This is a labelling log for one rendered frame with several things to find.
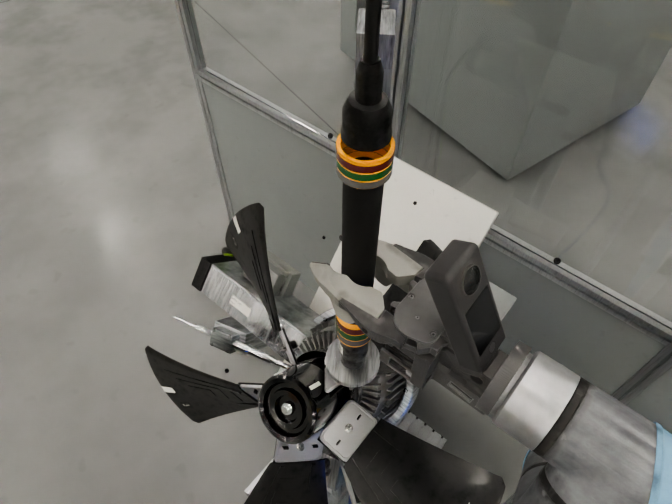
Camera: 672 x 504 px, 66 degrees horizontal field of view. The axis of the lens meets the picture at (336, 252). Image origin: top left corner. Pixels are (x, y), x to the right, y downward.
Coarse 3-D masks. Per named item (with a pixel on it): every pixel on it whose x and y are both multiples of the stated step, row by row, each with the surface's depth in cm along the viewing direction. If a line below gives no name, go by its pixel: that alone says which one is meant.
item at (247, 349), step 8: (200, 328) 112; (208, 328) 112; (232, 344) 108; (240, 344) 107; (248, 344) 107; (248, 352) 106; (256, 352) 105; (264, 352) 105; (264, 360) 104; (272, 360) 104
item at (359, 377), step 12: (336, 348) 67; (372, 348) 67; (336, 360) 66; (372, 360) 66; (336, 372) 65; (348, 372) 65; (360, 372) 65; (372, 372) 65; (348, 384) 64; (360, 384) 64
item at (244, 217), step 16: (256, 208) 87; (240, 224) 93; (256, 224) 87; (240, 240) 95; (256, 240) 88; (240, 256) 99; (256, 256) 89; (256, 272) 91; (256, 288) 98; (272, 304) 88; (272, 320) 90
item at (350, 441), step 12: (348, 408) 90; (360, 408) 90; (336, 420) 88; (348, 420) 88; (360, 420) 89; (372, 420) 89; (324, 432) 87; (336, 432) 87; (348, 432) 87; (360, 432) 88; (348, 444) 86; (348, 456) 85
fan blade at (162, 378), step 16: (160, 368) 103; (176, 368) 100; (192, 368) 97; (160, 384) 107; (176, 384) 104; (192, 384) 101; (208, 384) 98; (224, 384) 96; (176, 400) 109; (192, 400) 106; (208, 400) 104; (224, 400) 102; (240, 400) 100; (256, 400) 99; (192, 416) 111; (208, 416) 110
